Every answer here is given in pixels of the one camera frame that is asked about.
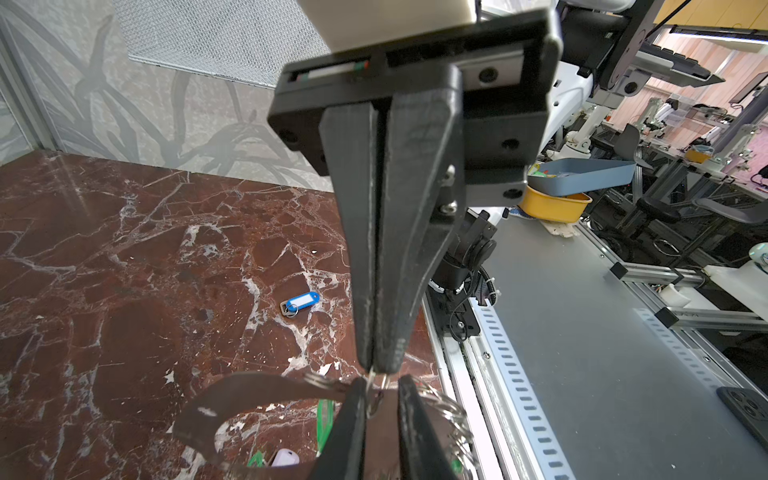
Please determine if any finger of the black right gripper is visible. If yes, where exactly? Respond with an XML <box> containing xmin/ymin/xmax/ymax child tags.
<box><xmin>319</xmin><ymin>103</ymin><xmax>379</xmax><ymax>371</ymax></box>
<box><xmin>373</xmin><ymin>65</ymin><xmax>467</xmax><ymax>374</ymax></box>

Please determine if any yellow plastic bowl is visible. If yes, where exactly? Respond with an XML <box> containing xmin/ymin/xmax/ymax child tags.
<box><xmin>519</xmin><ymin>186</ymin><xmax>592</xmax><ymax>223</ymax></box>

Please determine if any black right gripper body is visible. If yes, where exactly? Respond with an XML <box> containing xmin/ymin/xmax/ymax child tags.
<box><xmin>268</xmin><ymin>10</ymin><xmax>562</xmax><ymax>207</ymax></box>

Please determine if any blue grey plastic tray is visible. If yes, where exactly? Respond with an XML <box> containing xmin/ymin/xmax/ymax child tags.
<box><xmin>527</xmin><ymin>158</ymin><xmax>636</xmax><ymax>197</ymax></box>

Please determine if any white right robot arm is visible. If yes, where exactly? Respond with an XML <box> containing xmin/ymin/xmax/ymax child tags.
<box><xmin>268</xmin><ymin>1</ymin><xmax>661</xmax><ymax>374</ymax></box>

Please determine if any blue tagged key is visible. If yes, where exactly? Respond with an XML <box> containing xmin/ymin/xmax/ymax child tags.
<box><xmin>280</xmin><ymin>292</ymin><xmax>320</xmax><ymax>318</ymax></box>

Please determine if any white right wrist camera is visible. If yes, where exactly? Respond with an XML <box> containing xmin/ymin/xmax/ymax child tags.
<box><xmin>298</xmin><ymin>0</ymin><xmax>477</xmax><ymax>53</ymax></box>

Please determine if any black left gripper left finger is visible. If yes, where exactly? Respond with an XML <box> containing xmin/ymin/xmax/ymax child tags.
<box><xmin>308</xmin><ymin>378</ymin><xmax>367</xmax><ymax>479</ymax></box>

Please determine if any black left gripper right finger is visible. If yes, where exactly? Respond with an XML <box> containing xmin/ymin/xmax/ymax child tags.
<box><xmin>397</xmin><ymin>375</ymin><xmax>457</xmax><ymax>480</ymax></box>

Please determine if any white wire mesh basket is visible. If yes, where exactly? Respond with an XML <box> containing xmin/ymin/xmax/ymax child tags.
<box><xmin>113</xmin><ymin>0</ymin><xmax>329</xmax><ymax>88</ymax></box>

